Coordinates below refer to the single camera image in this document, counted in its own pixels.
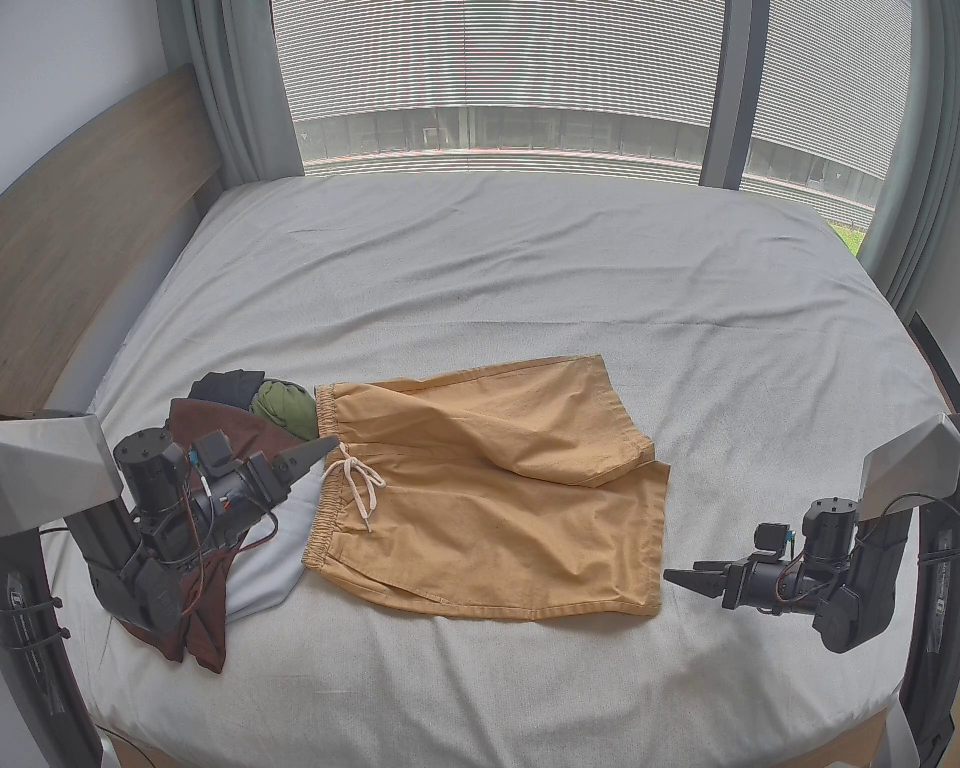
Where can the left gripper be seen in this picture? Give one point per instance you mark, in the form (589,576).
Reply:
(244,491)

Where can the bed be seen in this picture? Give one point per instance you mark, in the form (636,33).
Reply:
(525,285)

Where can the green garment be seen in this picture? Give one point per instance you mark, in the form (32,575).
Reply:
(289,409)

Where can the black garment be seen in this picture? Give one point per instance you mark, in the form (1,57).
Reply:
(221,388)

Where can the window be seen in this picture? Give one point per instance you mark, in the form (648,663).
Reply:
(724,90)

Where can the tan shorts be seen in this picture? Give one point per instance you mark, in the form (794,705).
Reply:
(487,510)

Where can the maroon garment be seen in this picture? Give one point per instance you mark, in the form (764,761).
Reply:
(225,424)

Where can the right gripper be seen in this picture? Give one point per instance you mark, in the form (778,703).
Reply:
(754,585)

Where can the pale blue garment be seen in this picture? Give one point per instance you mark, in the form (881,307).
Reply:
(262,577)

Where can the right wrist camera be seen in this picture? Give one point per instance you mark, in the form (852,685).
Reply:
(771,541)

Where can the grey-green curtain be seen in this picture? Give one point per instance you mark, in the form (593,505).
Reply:
(240,90)
(926,187)

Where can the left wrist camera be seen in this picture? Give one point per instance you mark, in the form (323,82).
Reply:
(214,450)

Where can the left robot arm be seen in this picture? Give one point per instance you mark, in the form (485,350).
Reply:
(45,465)

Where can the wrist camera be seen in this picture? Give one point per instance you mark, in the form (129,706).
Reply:
(214,450)
(771,541)

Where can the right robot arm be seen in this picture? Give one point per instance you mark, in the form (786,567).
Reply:
(911,465)

